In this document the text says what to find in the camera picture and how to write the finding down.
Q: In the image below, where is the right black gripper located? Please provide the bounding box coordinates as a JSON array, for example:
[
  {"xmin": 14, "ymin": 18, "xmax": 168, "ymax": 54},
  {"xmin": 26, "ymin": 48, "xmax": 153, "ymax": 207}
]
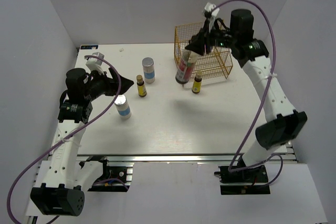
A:
[{"xmin": 185, "ymin": 18, "xmax": 238, "ymax": 56}]

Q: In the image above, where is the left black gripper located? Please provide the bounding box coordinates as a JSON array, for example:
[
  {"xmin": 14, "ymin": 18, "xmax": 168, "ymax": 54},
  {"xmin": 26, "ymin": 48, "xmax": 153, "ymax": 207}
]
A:
[{"xmin": 83, "ymin": 67, "xmax": 133, "ymax": 101}]

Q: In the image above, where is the dark sauce bottle red label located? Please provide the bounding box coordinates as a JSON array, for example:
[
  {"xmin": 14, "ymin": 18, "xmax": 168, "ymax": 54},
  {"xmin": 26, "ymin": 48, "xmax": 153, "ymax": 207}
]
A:
[{"xmin": 175, "ymin": 50, "xmax": 199, "ymax": 85}]

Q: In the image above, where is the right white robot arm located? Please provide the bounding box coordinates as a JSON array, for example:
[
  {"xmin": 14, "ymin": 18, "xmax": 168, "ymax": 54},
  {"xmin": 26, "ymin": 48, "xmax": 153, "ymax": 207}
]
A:
[{"xmin": 186, "ymin": 9, "xmax": 308, "ymax": 182}]

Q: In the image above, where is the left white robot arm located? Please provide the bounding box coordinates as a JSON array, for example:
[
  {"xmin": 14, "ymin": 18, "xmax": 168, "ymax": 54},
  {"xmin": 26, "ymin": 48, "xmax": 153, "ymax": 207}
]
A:
[{"xmin": 30, "ymin": 68, "xmax": 134, "ymax": 216}]

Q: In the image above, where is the left small yellow label bottle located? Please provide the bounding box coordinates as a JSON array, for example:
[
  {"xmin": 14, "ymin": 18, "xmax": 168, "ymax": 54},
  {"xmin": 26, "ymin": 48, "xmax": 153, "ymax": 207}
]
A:
[{"xmin": 137, "ymin": 74, "xmax": 147, "ymax": 97}]

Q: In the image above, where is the small yellow label bottle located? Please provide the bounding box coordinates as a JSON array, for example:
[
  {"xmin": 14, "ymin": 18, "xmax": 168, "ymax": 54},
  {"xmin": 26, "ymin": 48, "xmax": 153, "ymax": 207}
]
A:
[
  {"xmin": 137, "ymin": 74, "xmax": 147, "ymax": 97},
  {"xmin": 192, "ymin": 71, "xmax": 203, "ymax": 94}
]

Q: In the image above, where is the right small yellow label bottle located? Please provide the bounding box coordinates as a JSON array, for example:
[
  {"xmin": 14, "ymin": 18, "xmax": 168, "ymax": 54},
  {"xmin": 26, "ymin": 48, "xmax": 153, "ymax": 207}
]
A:
[{"xmin": 192, "ymin": 71, "xmax": 203, "ymax": 94}]

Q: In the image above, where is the left blue table sticker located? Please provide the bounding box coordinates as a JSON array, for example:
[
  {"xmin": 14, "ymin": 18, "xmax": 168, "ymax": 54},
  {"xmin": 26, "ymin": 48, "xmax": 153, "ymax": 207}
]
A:
[{"xmin": 80, "ymin": 45, "xmax": 98, "ymax": 50}]

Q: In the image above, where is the yellow wire basket rack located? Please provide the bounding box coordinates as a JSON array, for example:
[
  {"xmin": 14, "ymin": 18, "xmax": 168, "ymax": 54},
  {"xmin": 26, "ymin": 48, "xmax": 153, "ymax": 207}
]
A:
[{"xmin": 174, "ymin": 23, "xmax": 233, "ymax": 86}]

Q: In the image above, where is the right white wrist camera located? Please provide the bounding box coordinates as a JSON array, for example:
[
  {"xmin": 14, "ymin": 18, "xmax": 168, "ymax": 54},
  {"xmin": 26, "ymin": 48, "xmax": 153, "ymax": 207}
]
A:
[{"xmin": 203, "ymin": 2, "xmax": 219, "ymax": 31}]

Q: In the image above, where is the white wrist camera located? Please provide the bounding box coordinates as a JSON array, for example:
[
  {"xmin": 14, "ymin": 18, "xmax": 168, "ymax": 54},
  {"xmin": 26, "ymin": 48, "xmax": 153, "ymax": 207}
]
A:
[
  {"xmin": 86, "ymin": 52, "xmax": 104, "ymax": 75},
  {"xmin": 203, "ymin": 2, "xmax": 219, "ymax": 31}
]

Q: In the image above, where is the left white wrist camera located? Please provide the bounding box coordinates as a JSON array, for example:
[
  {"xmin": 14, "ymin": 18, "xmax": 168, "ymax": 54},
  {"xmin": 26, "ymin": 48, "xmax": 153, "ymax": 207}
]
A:
[{"xmin": 86, "ymin": 52, "xmax": 104, "ymax": 75}]

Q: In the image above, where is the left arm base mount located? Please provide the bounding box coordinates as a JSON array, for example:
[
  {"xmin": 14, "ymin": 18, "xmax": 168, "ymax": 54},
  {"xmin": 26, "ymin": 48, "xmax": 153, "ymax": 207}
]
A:
[{"xmin": 75, "ymin": 155, "xmax": 130, "ymax": 192}]

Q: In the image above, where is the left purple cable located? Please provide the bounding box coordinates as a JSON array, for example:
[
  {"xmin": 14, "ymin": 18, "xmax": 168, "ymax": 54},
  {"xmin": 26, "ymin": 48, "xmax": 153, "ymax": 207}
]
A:
[{"xmin": 6, "ymin": 55, "xmax": 122, "ymax": 224}]

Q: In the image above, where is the purple cable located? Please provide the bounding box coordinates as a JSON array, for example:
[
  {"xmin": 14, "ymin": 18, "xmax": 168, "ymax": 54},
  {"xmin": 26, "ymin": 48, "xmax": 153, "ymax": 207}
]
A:
[
  {"xmin": 6, "ymin": 55, "xmax": 122, "ymax": 224},
  {"xmin": 211, "ymin": 0, "xmax": 284, "ymax": 188}
]

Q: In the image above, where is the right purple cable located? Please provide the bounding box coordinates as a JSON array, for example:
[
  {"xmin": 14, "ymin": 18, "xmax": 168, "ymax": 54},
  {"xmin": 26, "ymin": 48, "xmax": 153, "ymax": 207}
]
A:
[{"xmin": 211, "ymin": 0, "xmax": 284, "ymax": 188}]

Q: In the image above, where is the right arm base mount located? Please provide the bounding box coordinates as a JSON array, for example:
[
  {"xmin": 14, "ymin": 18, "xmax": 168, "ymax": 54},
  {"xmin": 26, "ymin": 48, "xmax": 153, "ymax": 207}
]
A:
[{"xmin": 214, "ymin": 166, "xmax": 270, "ymax": 195}]

